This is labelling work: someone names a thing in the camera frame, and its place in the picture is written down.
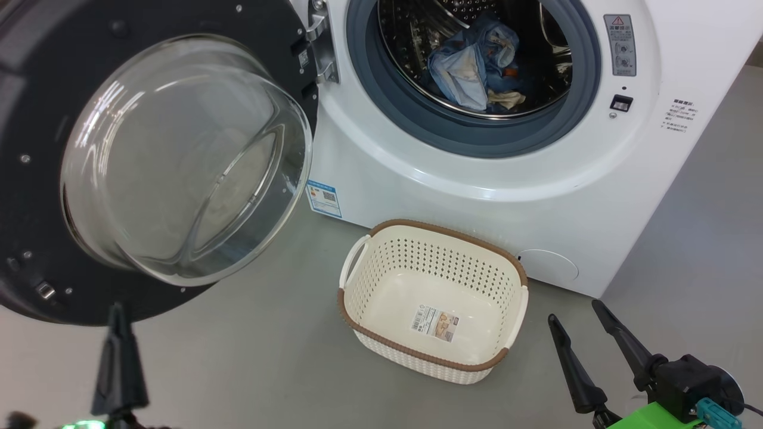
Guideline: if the paper basket product label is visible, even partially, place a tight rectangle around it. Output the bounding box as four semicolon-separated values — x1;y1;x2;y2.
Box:
410;305;460;343

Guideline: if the blue bear print garment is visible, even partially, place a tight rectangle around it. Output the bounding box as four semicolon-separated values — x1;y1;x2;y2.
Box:
428;13;519;113

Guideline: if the blue and cream garment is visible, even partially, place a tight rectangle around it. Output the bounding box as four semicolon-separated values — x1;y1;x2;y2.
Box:
486;57;533;115

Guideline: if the blue energy label sticker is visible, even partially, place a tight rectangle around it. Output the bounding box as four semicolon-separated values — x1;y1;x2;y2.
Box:
306;181;343;219

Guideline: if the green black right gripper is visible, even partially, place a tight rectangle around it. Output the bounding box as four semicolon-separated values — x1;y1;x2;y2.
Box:
547;300;746;429

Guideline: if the teal right cable connector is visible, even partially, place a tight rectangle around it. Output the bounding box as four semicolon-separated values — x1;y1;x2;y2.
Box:
696;398;743;429

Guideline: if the white front-load washing machine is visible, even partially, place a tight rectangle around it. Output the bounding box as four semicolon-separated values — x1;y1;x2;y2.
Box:
301;0;763;299

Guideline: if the grey warning label sticker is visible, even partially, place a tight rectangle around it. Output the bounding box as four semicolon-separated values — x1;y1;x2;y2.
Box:
603;13;637;77

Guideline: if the cream perforated laundry basket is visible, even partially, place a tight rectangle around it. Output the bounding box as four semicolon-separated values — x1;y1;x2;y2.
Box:
337;219;530;386

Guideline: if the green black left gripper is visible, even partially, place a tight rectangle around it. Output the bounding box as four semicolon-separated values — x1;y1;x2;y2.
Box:
0;303;175;429

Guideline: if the black glass washing machine door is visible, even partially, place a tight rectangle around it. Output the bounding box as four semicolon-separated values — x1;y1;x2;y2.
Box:
0;0;340;327

